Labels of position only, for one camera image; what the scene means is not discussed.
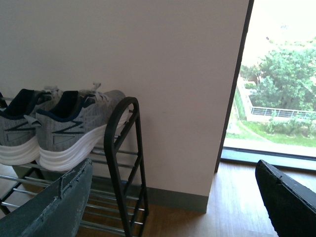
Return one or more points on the black metal shoe rack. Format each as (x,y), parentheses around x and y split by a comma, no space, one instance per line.
(118,202)

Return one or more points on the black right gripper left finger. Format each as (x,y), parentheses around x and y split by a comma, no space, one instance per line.
(54,212)

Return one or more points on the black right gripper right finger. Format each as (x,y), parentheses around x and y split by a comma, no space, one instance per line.
(290,205)

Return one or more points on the dark window frame right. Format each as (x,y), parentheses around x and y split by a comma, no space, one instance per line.
(250,151)

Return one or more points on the grey sneaker navy lining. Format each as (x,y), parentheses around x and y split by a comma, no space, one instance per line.
(69,131)

